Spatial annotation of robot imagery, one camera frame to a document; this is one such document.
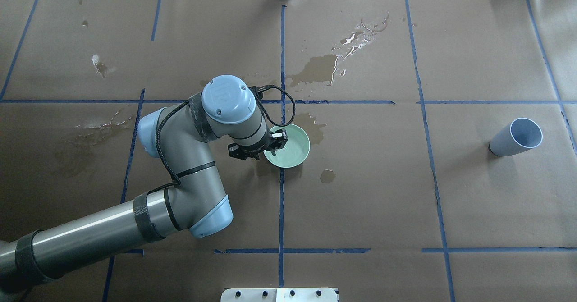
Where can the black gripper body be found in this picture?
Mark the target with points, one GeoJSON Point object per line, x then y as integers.
{"type": "Point", "coordinates": [255, 150]}

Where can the light green bowl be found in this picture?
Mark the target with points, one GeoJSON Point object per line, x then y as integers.
{"type": "Point", "coordinates": [296, 150]}

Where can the blue-grey plastic cup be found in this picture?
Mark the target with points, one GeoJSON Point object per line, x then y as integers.
{"type": "Point", "coordinates": [519, 136]}

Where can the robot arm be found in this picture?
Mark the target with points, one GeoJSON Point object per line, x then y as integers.
{"type": "Point", "coordinates": [194, 199]}

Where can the brown paper table cover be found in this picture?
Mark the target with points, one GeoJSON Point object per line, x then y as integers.
{"type": "Point", "coordinates": [433, 157]}

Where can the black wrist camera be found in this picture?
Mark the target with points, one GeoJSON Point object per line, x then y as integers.
{"type": "Point", "coordinates": [278, 140]}

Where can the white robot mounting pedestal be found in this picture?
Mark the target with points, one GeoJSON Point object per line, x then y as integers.
{"type": "Point", "coordinates": [320, 294]}

